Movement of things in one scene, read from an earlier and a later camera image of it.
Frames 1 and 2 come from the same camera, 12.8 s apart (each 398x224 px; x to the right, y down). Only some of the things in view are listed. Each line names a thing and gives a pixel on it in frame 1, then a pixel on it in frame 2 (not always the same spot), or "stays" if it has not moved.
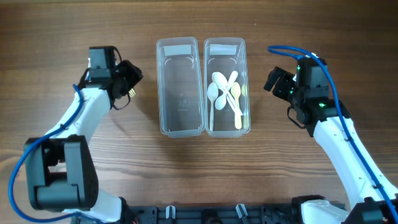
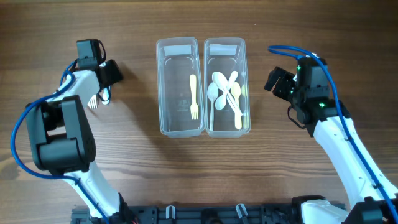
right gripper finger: [273, 77] stays
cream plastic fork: [132, 93] to [194, 107]
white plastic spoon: [222, 83] stays
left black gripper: [134, 72] to [117, 73]
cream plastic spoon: [236, 92] stays
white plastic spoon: [212, 93] stays
